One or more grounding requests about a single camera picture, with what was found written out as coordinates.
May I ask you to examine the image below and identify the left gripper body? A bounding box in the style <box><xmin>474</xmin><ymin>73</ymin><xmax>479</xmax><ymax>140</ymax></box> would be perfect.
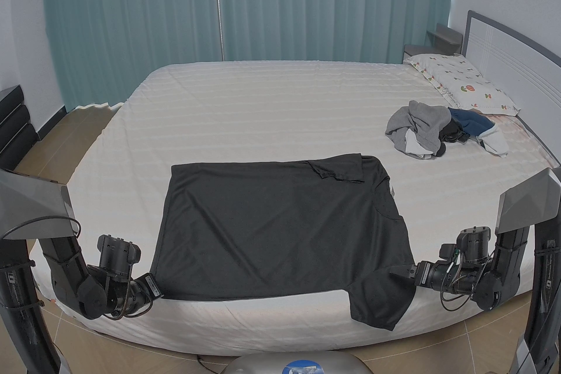
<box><xmin>133</xmin><ymin>272</ymin><xmax>164</xmax><ymax>304</ymax></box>

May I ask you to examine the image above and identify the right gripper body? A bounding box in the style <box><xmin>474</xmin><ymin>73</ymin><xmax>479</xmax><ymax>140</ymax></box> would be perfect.
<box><xmin>410</xmin><ymin>260</ymin><xmax>448</xmax><ymax>290</ymax></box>

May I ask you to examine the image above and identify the black T-shirt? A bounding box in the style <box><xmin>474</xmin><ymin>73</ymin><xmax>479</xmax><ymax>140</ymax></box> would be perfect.
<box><xmin>149</xmin><ymin>152</ymin><xmax>417</xmax><ymax>332</ymax></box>

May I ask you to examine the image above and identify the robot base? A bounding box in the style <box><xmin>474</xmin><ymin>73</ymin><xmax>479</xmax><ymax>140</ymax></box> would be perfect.
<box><xmin>228</xmin><ymin>349</ymin><xmax>365</xmax><ymax>374</ymax></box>

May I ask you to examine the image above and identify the pile of clothes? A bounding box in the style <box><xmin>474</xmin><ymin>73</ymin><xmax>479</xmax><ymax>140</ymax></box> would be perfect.
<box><xmin>385</xmin><ymin>100</ymin><xmax>510</xmax><ymax>159</ymax></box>

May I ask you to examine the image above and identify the bed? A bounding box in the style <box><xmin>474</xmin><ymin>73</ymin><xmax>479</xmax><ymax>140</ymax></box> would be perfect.
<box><xmin>33</xmin><ymin>11</ymin><xmax>561</xmax><ymax>354</ymax></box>

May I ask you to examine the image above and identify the white printed pillow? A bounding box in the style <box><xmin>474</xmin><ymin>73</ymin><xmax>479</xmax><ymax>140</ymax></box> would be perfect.
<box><xmin>403</xmin><ymin>53</ymin><xmax>520</xmax><ymax>117</ymax></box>

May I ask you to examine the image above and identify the grey bedside table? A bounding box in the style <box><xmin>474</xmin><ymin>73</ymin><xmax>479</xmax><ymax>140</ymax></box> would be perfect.
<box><xmin>403</xmin><ymin>23</ymin><xmax>464</xmax><ymax>57</ymax></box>

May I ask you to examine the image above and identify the black cable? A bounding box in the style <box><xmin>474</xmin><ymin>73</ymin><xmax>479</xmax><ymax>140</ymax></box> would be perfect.
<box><xmin>440</xmin><ymin>288</ymin><xmax>481</xmax><ymax>312</ymax></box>
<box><xmin>196</xmin><ymin>353</ymin><xmax>234</xmax><ymax>371</ymax></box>
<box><xmin>0</xmin><ymin>216</ymin><xmax>83</xmax><ymax>242</ymax></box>
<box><xmin>106</xmin><ymin>300</ymin><xmax>155</xmax><ymax>321</ymax></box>

